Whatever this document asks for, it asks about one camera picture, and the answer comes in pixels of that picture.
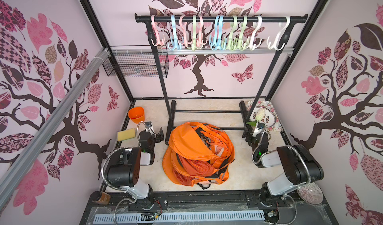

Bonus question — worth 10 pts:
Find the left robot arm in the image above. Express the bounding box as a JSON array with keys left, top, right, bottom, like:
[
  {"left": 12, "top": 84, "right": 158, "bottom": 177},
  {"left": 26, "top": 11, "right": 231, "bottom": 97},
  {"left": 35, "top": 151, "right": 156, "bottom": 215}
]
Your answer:
[{"left": 101, "top": 121, "right": 165, "bottom": 211}]

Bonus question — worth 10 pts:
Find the orange sling bag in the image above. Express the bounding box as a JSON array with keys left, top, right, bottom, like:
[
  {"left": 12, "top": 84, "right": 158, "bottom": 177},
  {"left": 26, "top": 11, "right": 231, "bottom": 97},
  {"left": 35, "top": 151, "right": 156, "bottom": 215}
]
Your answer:
[{"left": 169, "top": 123, "right": 216, "bottom": 161}]

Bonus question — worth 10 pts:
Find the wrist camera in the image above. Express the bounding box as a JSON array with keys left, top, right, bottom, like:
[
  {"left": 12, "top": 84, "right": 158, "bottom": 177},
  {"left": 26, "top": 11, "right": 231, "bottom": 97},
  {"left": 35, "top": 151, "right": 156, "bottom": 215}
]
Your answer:
[
  {"left": 252, "top": 122, "right": 267, "bottom": 137},
  {"left": 145, "top": 121, "right": 154, "bottom": 133}
]

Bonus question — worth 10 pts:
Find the floral tray with flower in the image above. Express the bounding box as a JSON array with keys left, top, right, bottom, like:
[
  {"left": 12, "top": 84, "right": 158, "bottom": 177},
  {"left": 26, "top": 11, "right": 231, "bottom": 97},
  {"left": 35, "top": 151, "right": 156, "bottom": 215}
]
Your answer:
[{"left": 245, "top": 100, "right": 283, "bottom": 132}]

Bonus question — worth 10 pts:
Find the aluminium rail left wall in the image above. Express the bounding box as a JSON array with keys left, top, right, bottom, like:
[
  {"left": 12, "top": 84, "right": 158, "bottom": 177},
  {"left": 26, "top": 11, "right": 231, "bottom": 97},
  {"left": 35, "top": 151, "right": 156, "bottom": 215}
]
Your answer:
[{"left": 1, "top": 48, "right": 110, "bottom": 208}]

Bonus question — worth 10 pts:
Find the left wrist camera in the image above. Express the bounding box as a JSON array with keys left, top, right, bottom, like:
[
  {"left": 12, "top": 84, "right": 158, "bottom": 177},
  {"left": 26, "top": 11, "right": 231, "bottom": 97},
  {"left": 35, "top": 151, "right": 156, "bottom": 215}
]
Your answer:
[{"left": 145, "top": 121, "right": 154, "bottom": 133}]

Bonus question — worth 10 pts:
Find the brown jar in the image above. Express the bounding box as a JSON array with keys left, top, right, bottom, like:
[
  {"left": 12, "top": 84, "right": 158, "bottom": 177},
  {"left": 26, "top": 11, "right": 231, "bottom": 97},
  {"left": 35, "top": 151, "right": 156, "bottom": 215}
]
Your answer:
[{"left": 90, "top": 191, "right": 111, "bottom": 205}]

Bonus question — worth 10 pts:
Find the aluminium rail back wall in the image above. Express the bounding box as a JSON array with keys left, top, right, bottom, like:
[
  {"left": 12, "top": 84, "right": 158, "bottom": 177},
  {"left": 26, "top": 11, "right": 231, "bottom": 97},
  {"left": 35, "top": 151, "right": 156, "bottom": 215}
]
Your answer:
[{"left": 111, "top": 46, "right": 294, "bottom": 55}]

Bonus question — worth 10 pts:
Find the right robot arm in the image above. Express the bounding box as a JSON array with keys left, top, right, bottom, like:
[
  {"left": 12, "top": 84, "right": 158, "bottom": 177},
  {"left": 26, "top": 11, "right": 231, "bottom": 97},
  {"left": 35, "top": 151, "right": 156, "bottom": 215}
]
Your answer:
[{"left": 246, "top": 121, "right": 324, "bottom": 207}]

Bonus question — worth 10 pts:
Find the blue hook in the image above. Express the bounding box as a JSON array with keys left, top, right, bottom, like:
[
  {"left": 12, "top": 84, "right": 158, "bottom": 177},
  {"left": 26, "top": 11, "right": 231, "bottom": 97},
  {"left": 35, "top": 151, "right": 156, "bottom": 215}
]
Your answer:
[
  {"left": 167, "top": 15, "right": 182, "bottom": 50},
  {"left": 209, "top": 15, "right": 220, "bottom": 50},
  {"left": 216, "top": 15, "right": 226, "bottom": 50}
]

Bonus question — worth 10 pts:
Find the aluminium rail wall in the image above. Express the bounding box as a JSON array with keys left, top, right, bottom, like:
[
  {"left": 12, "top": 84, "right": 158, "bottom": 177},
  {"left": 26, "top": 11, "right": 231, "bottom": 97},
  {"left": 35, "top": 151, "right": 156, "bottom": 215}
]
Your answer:
[
  {"left": 111, "top": 46, "right": 294, "bottom": 55},
  {"left": 1, "top": 48, "right": 110, "bottom": 208}
]

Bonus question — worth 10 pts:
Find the pink hook far left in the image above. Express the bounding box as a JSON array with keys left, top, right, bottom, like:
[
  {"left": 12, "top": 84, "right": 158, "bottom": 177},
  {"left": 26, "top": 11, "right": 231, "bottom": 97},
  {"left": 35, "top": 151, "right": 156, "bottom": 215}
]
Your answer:
[{"left": 151, "top": 15, "right": 165, "bottom": 46}]

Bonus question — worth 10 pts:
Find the white hook far right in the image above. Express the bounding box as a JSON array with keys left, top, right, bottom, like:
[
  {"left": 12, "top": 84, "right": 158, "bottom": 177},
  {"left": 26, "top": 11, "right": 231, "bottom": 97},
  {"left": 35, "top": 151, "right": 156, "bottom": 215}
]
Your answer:
[{"left": 266, "top": 16, "right": 291, "bottom": 51}]

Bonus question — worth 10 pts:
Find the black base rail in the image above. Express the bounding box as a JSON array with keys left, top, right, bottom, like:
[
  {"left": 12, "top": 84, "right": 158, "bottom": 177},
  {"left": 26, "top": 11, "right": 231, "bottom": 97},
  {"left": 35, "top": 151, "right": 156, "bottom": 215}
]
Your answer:
[{"left": 104, "top": 189, "right": 300, "bottom": 211}]

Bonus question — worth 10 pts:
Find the white hook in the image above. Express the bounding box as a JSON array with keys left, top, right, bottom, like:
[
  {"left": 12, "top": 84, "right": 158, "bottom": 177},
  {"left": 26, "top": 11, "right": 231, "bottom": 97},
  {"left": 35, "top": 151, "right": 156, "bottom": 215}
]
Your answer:
[
  {"left": 266, "top": 16, "right": 291, "bottom": 51},
  {"left": 248, "top": 15, "right": 262, "bottom": 51}
]

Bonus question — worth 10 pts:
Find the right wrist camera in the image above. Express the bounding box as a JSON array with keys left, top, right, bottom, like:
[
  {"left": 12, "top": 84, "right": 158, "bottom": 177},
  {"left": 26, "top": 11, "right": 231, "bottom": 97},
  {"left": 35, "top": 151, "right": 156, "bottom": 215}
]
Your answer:
[{"left": 252, "top": 122, "right": 267, "bottom": 137}]

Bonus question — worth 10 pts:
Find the white slotted cable duct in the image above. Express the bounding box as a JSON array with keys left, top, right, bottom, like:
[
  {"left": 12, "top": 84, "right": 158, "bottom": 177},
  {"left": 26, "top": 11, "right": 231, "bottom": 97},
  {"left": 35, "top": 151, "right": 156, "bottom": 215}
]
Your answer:
[{"left": 92, "top": 210, "right": 265, "bottom": 225}]

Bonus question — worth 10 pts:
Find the black clothes rack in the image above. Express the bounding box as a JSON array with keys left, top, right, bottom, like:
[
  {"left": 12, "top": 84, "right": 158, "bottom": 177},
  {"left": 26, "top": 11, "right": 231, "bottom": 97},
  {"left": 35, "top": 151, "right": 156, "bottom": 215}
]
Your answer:
[{"left": 135, "top": 14, "right": 308, "bottom": 145}]

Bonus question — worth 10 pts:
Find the clear glass dish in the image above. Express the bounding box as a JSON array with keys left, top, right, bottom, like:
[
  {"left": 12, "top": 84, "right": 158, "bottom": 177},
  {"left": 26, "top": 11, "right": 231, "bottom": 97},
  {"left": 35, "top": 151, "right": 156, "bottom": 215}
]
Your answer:
[{"left": 298, "top": 183, "right": 324, "bottom": 205}]

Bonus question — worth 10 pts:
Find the pile of orange bags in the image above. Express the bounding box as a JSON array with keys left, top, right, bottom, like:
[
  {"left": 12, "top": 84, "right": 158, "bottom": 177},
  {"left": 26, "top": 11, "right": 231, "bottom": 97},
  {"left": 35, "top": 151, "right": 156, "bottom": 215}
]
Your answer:
[{"left": 162, "top": 122, "right": 235, "bottom": 190}]

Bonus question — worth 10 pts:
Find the orange plastic cup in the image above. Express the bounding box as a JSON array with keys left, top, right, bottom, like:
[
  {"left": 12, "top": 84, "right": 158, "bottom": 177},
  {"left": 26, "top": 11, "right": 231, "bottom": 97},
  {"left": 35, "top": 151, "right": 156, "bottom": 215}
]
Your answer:
[{"left": 128, "top": 107, "right": 145, "bottom": 124}]

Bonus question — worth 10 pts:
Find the green hook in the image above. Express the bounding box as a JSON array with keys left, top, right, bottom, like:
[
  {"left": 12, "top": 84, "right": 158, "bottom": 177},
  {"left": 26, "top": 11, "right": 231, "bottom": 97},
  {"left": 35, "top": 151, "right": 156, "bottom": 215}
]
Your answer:
[
  {"left": 226, "top": 15, "right": 238, "bottom": 51},
  {"left": 236, "top": 15, "right": 248, "bottom": 51},
  {"left": 191, "top": 15, "right": 199, "bottom": 51}
]

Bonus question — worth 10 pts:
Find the pink hook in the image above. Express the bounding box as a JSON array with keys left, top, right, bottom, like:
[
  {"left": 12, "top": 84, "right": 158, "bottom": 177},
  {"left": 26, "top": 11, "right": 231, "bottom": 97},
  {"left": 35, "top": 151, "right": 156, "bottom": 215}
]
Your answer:
[
  {"left": 151, "top": 15, "right": 165, "bottom": 46},
  {"left": 196, "top": 15, "right": 206, "bottom": 49},
  {"left": 179, "top": 15, "right": 191, "bottom": 49}
]

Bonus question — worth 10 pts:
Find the black wire basket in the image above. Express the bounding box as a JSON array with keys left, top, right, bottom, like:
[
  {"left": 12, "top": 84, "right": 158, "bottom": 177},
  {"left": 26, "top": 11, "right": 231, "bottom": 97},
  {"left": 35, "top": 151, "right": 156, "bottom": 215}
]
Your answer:
[{"left": 102, "top": 45, "right": 159, "bottom": 77}]

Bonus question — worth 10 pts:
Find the yellow sponge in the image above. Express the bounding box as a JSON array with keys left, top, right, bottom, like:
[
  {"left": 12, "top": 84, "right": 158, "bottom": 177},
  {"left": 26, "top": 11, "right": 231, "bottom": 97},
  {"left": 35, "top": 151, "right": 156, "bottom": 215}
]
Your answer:
[{"left": 117, "top": 128, "right": 136, "bottom": 142}]

